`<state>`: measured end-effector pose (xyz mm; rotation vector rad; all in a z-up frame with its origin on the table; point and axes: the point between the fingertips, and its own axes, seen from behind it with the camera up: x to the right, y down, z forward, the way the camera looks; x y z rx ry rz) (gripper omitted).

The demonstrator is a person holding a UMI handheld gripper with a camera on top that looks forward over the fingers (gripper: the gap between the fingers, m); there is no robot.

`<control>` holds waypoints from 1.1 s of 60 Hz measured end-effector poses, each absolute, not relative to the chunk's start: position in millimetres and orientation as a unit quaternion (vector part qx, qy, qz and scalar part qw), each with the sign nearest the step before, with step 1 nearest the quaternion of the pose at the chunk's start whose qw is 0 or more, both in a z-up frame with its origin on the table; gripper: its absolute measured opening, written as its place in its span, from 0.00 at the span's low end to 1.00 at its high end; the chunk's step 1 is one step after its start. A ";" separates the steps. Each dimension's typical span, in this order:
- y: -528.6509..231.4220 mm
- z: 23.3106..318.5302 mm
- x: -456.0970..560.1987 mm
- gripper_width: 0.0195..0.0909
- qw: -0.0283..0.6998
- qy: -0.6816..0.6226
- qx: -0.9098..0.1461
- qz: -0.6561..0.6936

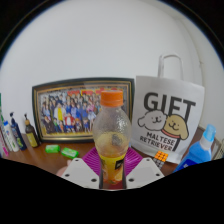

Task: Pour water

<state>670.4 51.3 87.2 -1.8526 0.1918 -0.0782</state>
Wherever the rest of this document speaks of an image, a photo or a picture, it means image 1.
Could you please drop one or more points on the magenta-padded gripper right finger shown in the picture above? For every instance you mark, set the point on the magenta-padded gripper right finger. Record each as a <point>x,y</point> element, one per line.
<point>143,173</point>

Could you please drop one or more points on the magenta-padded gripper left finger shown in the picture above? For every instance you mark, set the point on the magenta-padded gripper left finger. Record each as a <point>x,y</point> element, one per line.
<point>81,173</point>

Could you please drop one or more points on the orange juice bottle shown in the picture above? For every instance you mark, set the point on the orange juice bottle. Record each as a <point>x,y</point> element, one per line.
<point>111,133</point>

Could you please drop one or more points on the small puzzle cube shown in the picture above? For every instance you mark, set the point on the small puzzle cube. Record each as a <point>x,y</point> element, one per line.
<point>161,158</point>

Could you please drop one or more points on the blue detergent bottle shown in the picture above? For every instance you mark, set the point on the blue detergent bottle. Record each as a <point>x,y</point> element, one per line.
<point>196,153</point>

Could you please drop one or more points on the brown pump bottle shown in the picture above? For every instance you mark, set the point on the brown pump bottle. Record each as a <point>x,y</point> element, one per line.
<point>32,136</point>

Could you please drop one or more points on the framed group photo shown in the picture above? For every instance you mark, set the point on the framed group photo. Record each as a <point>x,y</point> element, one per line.
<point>66,113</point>

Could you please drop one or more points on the white printed gift bag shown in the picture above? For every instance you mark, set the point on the white printed gift bag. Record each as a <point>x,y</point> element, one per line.
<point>166,113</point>

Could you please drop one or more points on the dark blue pump bottle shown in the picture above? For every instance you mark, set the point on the dark blue pump bottle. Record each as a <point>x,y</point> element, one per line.
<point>18,135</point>

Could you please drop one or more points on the white shampoo bottle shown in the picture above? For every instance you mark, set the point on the white shampoo bottle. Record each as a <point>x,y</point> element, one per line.
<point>10,138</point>

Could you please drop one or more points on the tall pink box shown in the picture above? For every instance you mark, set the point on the tall pink box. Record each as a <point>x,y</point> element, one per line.
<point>2,146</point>

